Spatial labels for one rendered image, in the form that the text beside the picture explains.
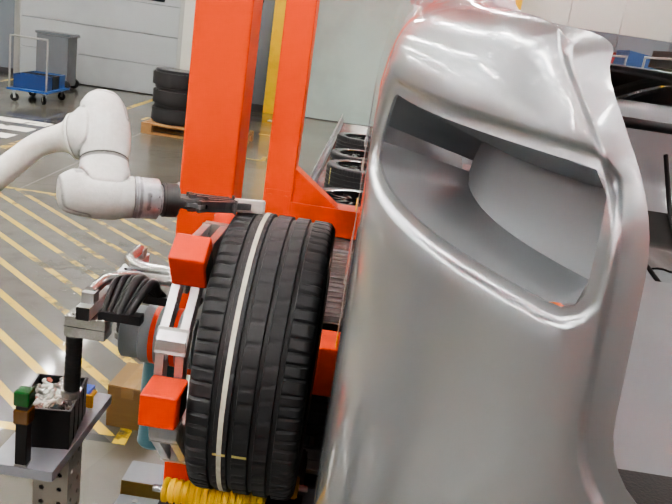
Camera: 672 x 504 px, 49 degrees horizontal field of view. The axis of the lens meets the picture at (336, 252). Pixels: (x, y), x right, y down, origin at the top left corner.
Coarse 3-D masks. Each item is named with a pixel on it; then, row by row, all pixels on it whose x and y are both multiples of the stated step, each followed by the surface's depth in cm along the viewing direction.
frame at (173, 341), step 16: (208, 224) 178; (224, 224) 180; (176, 288) 154; (192, 288) 155; (176, 304) 156; (192, 304) 153; (192, 320) 152; (160, 336) 149; (176, 336) 149; (160, 352) 149; (176, 352) 149; (160, 368) 150; (176, 368) 150; (160, 432) 155; (176, 432) 154; (160, 448) 163; (176, 448) 161
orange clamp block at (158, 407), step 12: (156, 384) 147; (168, 384) 147; (180, 384) 148; (144, 396) 142; (156, 396) 142; (168, 396) 143; (180, 396) 144; (144, 408) 143; (156, 408) 143; (168, 408) 143; (180, 408) 146; (144, 420) 144; (156, 420) 144; (168, 420) 143
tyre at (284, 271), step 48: (240, 240) 157; (288, 240) 160; (240, 288) 149; (288, 288) 149; (240, 336) 145; (288, 336) 146; (192, 384) 145; (240, 384) 145; (288, 384) 144; (192, 432) 148; (240, 432) 147; (288, 432) 147; (192, 480) 159; (240, 480) 155; (288, 480) 153
